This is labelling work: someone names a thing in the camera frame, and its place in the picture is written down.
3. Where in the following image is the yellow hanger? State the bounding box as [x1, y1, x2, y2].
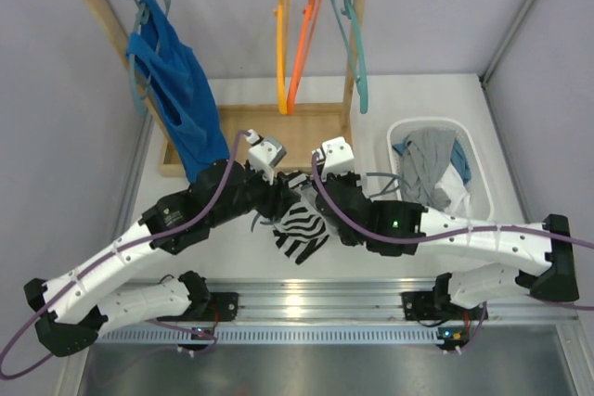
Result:
[274, 0, 290, 115]

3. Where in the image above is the black white striped tank top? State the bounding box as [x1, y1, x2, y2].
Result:
[272, 171, 332, 265]

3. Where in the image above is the blue tank top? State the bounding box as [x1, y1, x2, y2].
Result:
[126, 0, 230, 183]

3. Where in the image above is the white slotted cable duct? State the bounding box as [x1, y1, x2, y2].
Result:
[98, 324, 465, 345]

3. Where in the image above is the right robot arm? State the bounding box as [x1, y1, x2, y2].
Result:
[313, 172, 579, 319]

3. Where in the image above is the aluminium mounting rail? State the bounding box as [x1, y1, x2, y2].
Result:
[115, 277, 576, 323]

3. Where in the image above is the blue garment in basket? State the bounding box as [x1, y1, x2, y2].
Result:
[450, 139, 471, 185]

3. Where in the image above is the teal hanger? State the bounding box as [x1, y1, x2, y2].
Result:
[329, 0, 369, 115]

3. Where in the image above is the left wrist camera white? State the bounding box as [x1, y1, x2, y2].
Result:
[245, 129, 287, 185]

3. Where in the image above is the grey-blue hanger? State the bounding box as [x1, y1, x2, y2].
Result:
[250, 172, 401, 233]
[126, 0, 172, 118]

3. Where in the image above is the orange hanger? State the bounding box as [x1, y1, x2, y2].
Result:
[287, 0, 322, 115]

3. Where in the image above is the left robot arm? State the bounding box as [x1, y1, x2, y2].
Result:
[24, 160, 300, 357]

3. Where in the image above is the white garment in basket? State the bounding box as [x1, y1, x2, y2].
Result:
[435, 163, 472, 218]

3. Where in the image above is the grey-blue hanger under blue top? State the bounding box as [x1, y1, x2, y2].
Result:
[126, 0, 172, 118]

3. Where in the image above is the white perforated laundry basket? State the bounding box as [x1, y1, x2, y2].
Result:
[386, 117, 494, 221]

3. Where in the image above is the grey garment in basket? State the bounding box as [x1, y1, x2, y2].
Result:
[401, 128, 456, 211]

